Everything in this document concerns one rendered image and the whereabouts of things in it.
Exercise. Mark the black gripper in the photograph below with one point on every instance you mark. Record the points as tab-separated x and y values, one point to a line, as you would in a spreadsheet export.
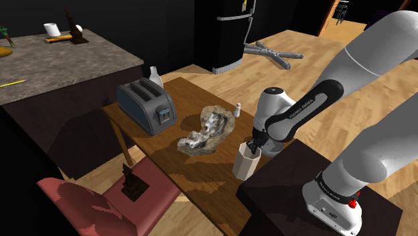
259	138

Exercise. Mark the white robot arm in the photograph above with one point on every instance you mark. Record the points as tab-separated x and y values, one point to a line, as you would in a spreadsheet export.
369	58

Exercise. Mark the beige faceted cup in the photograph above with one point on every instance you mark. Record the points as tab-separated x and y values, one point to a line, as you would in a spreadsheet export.
245	165

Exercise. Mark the small white shaker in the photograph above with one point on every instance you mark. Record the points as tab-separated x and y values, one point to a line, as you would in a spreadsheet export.
236	111

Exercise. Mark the dark robot stand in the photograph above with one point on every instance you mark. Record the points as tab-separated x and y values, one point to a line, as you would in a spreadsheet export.
281	183

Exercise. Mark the brown grey rock sculpture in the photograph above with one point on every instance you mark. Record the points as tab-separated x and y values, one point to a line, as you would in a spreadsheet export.
209	130

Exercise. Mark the brown wooden table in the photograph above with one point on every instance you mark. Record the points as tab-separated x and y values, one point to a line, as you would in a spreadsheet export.
196	173

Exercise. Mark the grey branch pile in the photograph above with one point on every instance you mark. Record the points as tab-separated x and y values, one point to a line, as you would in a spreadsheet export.
274	54

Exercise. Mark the black refrigerator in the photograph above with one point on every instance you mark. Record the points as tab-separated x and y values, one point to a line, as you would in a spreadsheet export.
225	36

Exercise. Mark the white bottle vase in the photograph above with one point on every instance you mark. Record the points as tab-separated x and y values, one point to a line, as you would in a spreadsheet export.
156	78

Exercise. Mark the dark grey toaster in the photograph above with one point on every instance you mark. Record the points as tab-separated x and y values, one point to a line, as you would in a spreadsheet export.
143	104

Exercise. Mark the dark brown stepped figure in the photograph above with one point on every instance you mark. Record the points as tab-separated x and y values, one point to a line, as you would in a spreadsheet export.
132	184

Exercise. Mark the red chair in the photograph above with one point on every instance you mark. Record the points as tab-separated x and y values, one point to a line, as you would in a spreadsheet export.
98	209

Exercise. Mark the white egg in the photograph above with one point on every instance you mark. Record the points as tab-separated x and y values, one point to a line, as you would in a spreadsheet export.
79	28

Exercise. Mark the dark brown tall statue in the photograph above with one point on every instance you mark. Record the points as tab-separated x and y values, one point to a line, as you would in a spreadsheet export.
75	32

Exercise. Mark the kitchen island with stone top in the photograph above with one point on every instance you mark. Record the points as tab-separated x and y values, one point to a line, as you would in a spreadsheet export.
58	65

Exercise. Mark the orange flat tool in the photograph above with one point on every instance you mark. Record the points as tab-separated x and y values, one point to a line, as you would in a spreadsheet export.
58	38

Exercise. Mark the white cup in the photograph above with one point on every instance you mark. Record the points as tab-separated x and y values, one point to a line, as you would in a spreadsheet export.
52	30

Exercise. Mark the yellow pencil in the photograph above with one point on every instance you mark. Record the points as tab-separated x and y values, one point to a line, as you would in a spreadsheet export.
13	83

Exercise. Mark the yellow brown woven disc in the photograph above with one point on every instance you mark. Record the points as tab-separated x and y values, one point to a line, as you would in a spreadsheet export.
4	51

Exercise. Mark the green plant figure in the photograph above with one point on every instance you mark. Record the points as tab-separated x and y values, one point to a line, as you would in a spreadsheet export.
6	36

